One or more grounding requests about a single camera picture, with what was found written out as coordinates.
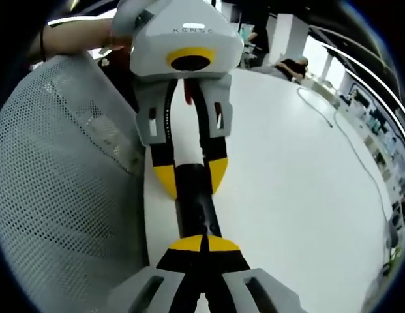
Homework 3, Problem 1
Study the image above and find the white display counter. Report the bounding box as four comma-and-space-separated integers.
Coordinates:
337, 81, 405, 235

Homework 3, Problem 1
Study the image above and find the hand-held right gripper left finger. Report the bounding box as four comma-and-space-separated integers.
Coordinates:
104, 234, 208, 313

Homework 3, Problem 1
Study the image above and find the red cable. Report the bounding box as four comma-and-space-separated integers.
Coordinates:
183, 80, 196, 106

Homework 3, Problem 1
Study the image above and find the black remote control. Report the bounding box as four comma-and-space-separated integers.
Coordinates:
174, 162, 223, 243

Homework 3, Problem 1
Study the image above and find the person's left hand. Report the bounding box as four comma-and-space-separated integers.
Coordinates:
104, 31, 135, 50

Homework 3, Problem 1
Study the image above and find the long grey cable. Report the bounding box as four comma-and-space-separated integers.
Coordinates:
296, 86, 391, 231

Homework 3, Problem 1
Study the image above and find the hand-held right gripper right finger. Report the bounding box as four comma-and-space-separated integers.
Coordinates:
205, 235, 307, 313

